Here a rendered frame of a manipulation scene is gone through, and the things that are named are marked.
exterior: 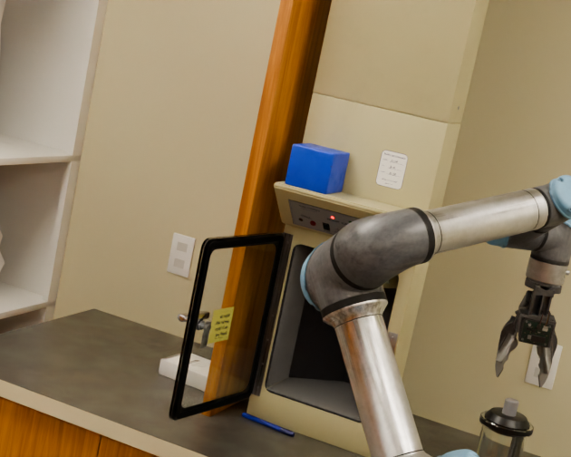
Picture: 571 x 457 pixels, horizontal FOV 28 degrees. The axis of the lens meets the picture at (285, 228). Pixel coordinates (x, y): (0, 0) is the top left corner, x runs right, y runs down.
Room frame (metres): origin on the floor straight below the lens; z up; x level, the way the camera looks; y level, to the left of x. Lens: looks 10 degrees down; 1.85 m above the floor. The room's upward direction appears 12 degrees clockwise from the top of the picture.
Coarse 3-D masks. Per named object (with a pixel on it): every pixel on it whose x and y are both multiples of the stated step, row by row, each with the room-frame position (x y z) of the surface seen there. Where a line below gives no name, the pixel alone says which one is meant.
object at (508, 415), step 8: (512, 400) 2.20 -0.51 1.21; (496, 408) 2.22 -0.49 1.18; (504, 408) 2.20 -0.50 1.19; (512, 408) 2.19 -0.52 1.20; (488, 416) 2.19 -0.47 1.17; (496, 416) 2.18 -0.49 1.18; (504, 416) 2.18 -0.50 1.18; (512, 416) 2.19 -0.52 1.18; (520, 416) 2.20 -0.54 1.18; (504, 424) 2.16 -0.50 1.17; (512, 424) 2.16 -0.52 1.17; (520, 424) 2.17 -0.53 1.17; (528, 424) 2.19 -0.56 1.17
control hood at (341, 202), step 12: (276, 192) 2.46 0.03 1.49; (288, 192) 2.44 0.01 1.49; (300, 192) 2.43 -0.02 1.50; (312, 192) 2.42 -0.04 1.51; (288, 204) 2.47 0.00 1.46; (312, 204) 2.43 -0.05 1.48; (324, 204) 2.41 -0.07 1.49; (336, 204) 2.40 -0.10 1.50; (348, 204) 2.38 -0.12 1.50; (360, 204) 2.38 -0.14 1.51; (372, 204) 2.41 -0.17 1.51; (384, 204) 2.45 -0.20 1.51; (288, 216) 2.50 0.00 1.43; (360, 216) 2.39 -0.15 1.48
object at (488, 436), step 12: (480, 432) 2.20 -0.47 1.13; (492, 432) 2.17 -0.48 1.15; (516, 432) 2.15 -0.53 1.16; (528, 432) 2.16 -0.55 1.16; (480, 444) 2.19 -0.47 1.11; (492, 444) 2.16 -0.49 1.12; (504, 444) 2.16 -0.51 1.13; (516, 444) 2.16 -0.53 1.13; (480, 456) 2.18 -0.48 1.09; (492, 456) 2.16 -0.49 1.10; (504, 456) 2.15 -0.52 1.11; (516, 456) 2.16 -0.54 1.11
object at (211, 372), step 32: (224, 256) 2.34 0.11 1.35; (256, 256) 2.45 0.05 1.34; (224, 288) 2.36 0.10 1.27; (256, 288) 2.47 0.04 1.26; (224, 320) 2.38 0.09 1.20; (256, 320) 2.50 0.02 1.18; (192, 352) 2.30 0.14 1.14; (224, 352) 2.41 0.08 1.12; (192, 384) 2.32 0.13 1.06; (224, 384) 2.43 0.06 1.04
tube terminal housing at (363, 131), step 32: (320, 96) 2.55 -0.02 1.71; (320, 128) 2.54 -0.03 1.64; (352, 128) 2.52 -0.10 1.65; (384, 128) 2.49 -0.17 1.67; (416, 128) 2.46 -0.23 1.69; (448, 128) 2.45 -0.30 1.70; (352, 160) 2.51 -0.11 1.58; (416, 160) 2.46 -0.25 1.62; (448, 160) 2.51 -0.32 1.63; (352, 192) 2.50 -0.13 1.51; (384, 192) 2.48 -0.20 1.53; (416, 192) 2.45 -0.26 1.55; (416, 288) 2.49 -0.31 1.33; (256, 416) 2.55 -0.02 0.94; (288, 416) 2.52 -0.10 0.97; (320, 416) 2.49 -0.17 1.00; (352, 448) 2.46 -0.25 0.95
